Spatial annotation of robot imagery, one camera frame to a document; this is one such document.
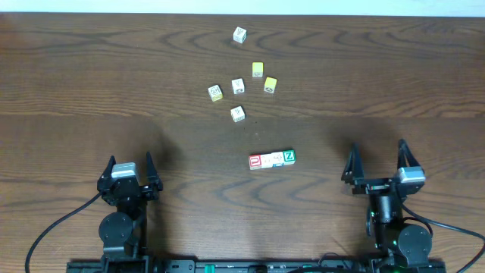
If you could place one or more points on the red U letter block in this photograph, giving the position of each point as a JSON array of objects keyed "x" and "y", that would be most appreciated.
[{"x": 255, "y": 162}]

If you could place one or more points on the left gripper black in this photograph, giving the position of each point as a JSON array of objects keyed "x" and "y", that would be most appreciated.
[{"x": 129, "y": 187}]

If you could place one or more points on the white block green side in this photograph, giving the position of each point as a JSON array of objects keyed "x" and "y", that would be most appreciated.
[{"x": 237, "y": 114}]

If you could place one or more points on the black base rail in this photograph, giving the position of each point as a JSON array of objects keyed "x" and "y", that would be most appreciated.
[{"x": 190, "y": 266}]

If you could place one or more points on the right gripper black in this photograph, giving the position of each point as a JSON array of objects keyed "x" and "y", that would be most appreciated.
[{"x": 353, "y": 176}]

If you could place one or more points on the yellow block with black mark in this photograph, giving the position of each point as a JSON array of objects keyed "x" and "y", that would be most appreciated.
[{"x": 270, "y": 85}]

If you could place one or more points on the white block yellow side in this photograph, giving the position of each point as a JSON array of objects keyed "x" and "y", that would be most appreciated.
[{"x": 215, "y": 93}]

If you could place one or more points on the green Z letter block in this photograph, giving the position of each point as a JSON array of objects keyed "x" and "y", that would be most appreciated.
[{"x": 289, "y": 157}]

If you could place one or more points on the white block red side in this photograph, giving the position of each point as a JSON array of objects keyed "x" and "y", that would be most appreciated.
[{"x": 277, "y": 159}]

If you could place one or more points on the yellow block upper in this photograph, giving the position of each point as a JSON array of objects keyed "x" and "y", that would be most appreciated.
[{"x": 257, "y": 69}]

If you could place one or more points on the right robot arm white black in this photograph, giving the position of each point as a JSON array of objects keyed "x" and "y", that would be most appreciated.
[{"x": 404, "y": 244}]

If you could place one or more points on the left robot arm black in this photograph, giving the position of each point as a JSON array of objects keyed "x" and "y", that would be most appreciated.
[{"x": 123, "y": 232}]

